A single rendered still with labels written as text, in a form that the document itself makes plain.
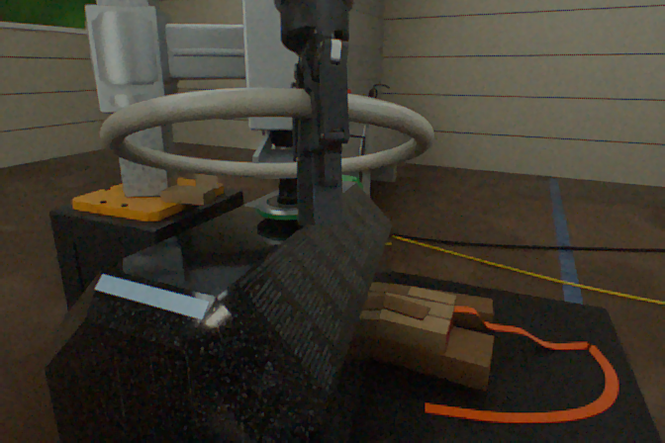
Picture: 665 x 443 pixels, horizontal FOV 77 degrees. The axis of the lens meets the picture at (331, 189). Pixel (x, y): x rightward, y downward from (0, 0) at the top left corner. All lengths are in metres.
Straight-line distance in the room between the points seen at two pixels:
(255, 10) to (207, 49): 0.69
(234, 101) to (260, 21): 0.80
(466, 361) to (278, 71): 1.41
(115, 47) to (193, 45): 0.29
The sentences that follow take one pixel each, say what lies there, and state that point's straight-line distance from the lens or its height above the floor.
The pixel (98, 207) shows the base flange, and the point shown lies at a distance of 2.00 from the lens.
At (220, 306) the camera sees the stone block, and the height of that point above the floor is 0.83.
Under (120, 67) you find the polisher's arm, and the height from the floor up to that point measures 1.33.
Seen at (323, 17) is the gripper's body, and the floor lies 1.37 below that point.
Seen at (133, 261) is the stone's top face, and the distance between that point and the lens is 1.20.
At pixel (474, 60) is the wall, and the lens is 6.00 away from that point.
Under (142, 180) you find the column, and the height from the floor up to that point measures 0.86.
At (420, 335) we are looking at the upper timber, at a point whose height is 0.20.
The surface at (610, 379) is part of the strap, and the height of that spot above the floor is 0.02.
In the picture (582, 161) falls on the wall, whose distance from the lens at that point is 6.10.
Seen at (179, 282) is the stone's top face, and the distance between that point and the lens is 1.05.
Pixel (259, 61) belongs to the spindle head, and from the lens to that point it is 1.23.
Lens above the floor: 1.32
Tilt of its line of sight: 16 degrees down
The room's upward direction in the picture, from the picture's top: straight up
